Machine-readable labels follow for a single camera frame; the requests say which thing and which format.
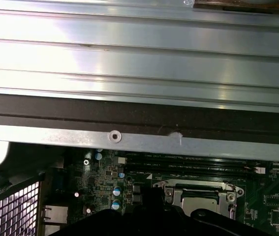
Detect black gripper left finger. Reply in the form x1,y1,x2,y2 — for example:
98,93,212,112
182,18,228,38
60,187,154,236

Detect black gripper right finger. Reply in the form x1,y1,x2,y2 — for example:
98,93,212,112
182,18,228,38
153,188,266,236

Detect metal socket cover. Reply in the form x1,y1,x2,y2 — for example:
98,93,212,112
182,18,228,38
164,183,237,221

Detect thin wire locking lever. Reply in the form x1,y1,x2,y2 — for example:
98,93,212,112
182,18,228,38
228,203,237,220

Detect CPU socket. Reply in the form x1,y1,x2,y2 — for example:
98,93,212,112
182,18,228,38
152,179,245,222

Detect black RAM slot white clips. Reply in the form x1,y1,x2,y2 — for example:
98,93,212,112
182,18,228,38
117,156,266,174

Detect silver rear port block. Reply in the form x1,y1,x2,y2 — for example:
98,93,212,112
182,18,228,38
43,224,62,236
42,205,69,224

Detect green motherboard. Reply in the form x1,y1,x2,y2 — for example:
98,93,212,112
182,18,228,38
66,147,279,236

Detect black PC case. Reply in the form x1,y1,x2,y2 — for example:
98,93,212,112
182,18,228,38
0,94,279,236

